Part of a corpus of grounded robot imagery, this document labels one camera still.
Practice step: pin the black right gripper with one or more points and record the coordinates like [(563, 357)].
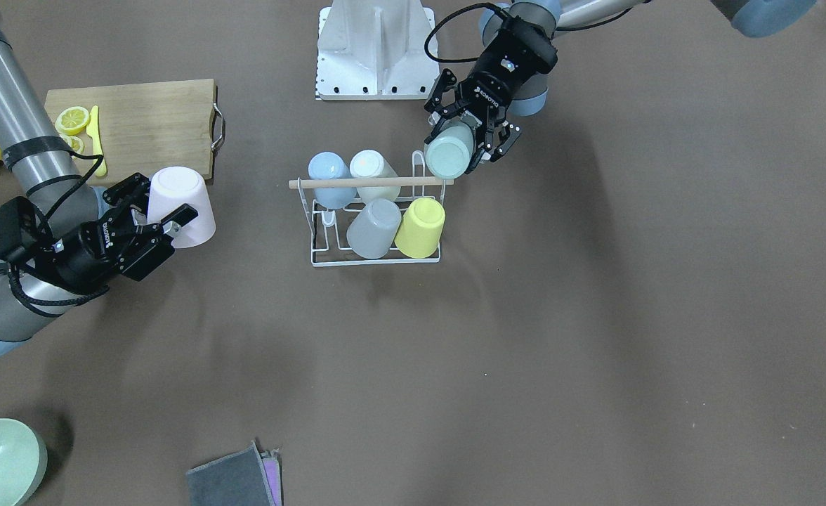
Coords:
[(81, 254)]

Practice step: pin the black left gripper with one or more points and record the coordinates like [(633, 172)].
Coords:
[(492, 86)]

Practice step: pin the green cup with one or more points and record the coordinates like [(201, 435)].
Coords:
[(449, 154)]

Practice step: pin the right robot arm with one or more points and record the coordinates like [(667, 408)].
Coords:
[(57, 199)]

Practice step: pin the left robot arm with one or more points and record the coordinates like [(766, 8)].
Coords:
[(523, 35)]

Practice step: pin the white cup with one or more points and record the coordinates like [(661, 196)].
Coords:
[(367, 164)]

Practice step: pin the yellow cup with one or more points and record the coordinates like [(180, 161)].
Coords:
[(421, 228)]

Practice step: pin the grey cup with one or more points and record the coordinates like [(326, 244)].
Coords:
[(372, 232)]

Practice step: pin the blue cup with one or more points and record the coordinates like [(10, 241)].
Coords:
[(326, 167)]

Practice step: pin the wooden cutting board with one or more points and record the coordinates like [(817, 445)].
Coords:
[(147, 127)]

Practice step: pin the yellow plastic knife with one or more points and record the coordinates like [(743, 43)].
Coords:
[(93, 130)]

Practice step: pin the lemon slice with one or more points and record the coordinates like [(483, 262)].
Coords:
[(72, 120), (75, 143)]

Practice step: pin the grey folded cloth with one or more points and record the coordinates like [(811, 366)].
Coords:
[(248, 477)]

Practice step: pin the green bowl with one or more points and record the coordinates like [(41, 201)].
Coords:
[(23, 461)]

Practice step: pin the white wire cup holder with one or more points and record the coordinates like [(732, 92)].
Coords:
[(328, 228)]

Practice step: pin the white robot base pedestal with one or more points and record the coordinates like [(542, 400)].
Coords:
[(374, 50)]

